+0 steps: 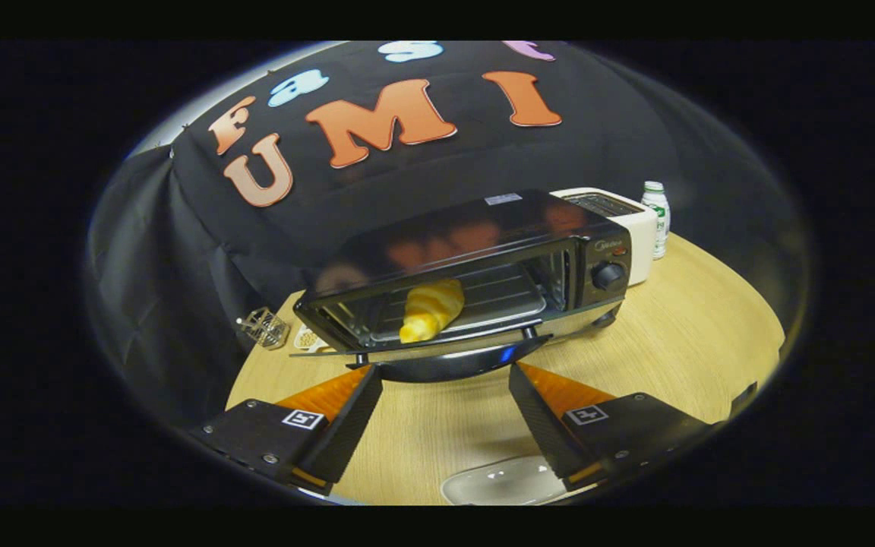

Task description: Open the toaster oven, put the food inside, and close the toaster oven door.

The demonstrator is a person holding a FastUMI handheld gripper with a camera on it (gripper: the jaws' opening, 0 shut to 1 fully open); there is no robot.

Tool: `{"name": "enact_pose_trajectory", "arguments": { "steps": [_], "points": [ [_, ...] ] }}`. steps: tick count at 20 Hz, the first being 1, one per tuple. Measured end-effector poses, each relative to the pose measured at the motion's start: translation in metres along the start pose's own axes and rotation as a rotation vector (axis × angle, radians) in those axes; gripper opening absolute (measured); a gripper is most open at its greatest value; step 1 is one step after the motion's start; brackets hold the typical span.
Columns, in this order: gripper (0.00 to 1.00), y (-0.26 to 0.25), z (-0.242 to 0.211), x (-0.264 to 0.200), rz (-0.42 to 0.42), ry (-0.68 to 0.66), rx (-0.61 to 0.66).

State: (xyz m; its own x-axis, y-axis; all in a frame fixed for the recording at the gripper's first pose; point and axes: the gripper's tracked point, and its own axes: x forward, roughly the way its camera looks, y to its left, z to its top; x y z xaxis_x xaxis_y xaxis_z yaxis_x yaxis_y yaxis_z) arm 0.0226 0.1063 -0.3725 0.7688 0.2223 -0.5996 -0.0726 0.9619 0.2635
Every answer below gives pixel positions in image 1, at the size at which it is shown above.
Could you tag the white pop-up toaster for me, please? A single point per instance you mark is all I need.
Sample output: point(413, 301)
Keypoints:
point(641, 243)

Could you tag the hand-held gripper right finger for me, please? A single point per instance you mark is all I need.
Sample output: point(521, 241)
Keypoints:
point(538, 424)

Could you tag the clear glass plate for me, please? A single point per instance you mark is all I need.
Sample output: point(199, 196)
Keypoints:
point(502, 482)

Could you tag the white drink bottle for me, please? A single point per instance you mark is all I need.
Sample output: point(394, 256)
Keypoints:
point(658, 220)

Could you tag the black toaster oven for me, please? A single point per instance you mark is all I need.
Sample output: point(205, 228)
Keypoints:
point(483, 220)

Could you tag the yellow croissant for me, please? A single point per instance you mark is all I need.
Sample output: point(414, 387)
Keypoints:
point(430, 308)

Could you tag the black table clamp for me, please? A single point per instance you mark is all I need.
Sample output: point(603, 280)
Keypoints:
point(743, 399)

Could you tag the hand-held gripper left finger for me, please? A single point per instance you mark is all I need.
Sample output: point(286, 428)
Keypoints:
point(350, 425)

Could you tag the small white patterned dish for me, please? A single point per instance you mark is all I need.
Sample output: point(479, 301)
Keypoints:
point(307, 338)

